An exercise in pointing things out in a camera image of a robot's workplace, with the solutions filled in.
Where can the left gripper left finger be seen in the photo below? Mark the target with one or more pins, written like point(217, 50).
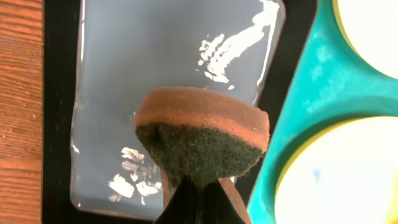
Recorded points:
point(185, 206)

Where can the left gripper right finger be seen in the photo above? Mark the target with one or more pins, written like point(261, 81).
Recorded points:
point(217, 206)

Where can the green scrub sponge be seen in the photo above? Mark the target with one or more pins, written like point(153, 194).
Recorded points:
point(202, 135)

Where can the yellow-green plate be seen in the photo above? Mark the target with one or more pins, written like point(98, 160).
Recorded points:
point(370, 29)
point(346, 173)

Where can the large teal plastic tray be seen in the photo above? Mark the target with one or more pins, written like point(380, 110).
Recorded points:
point(331, 84)

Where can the small black tray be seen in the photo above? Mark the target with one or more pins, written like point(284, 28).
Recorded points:
point(101, 58)

